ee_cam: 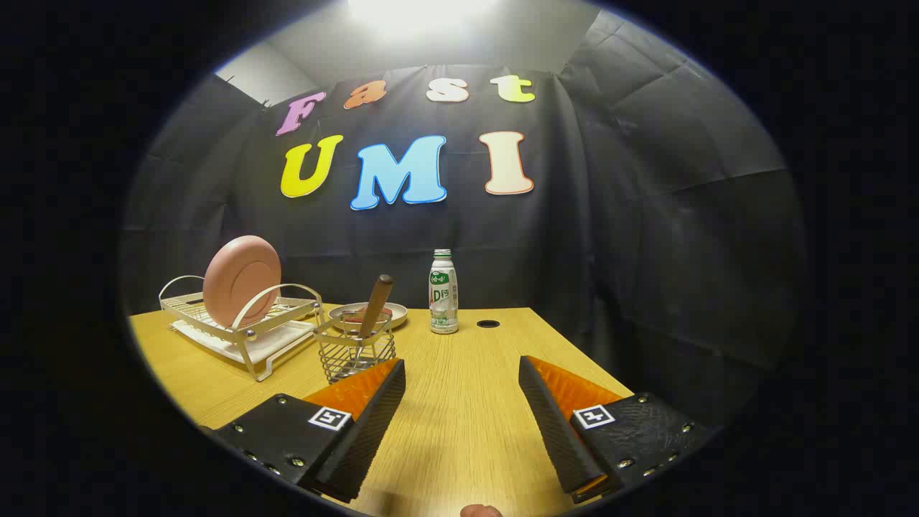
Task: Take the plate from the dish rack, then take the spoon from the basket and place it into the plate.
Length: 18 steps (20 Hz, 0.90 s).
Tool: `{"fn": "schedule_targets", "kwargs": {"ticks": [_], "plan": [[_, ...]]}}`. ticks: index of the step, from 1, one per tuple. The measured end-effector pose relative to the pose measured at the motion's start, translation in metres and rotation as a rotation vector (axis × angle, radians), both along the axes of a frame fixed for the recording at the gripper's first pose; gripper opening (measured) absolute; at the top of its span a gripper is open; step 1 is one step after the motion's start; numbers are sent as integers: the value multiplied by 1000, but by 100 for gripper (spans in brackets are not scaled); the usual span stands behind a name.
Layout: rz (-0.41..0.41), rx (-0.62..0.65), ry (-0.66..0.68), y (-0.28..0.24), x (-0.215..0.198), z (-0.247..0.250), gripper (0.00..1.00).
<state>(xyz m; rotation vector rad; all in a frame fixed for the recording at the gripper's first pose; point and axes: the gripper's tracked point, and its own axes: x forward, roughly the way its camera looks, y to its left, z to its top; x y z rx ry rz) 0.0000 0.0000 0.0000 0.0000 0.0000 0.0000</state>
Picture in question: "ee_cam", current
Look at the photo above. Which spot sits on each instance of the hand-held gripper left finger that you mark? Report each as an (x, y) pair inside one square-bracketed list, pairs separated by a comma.
[(373, 431)]

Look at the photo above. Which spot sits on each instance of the raw red meat piece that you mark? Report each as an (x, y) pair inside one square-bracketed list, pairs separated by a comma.
[(352, 314)]

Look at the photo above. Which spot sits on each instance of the black backdrop cloth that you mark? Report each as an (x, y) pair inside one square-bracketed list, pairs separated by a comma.
[(610, 251)]

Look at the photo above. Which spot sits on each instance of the beige plate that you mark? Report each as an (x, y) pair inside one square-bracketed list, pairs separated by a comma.
[(398, 312)]

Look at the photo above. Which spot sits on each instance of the pink plate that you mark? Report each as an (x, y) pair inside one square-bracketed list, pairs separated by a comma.
[(240, 280)]

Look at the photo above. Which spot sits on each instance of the white drink bottle green label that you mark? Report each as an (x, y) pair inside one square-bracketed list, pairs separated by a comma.
[(443, 301)]

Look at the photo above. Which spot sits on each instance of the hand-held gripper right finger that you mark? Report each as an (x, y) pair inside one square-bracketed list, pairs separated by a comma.
[(553, 431)]

